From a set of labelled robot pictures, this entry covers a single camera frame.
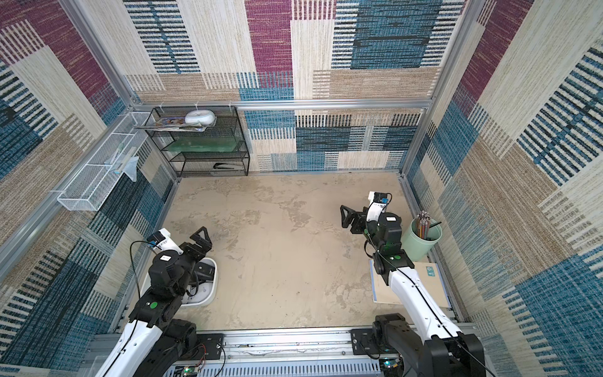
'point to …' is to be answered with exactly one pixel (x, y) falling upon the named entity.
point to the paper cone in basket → (129, 165)
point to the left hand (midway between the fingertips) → (197, 233)
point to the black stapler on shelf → (226, 166)
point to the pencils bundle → (423, 224)
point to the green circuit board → (188, 370)
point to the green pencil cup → (414, 247)
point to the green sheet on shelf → (210, 144)
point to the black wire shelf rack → (200, 164)
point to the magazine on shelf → (176, 123)
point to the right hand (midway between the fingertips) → (353, 204)
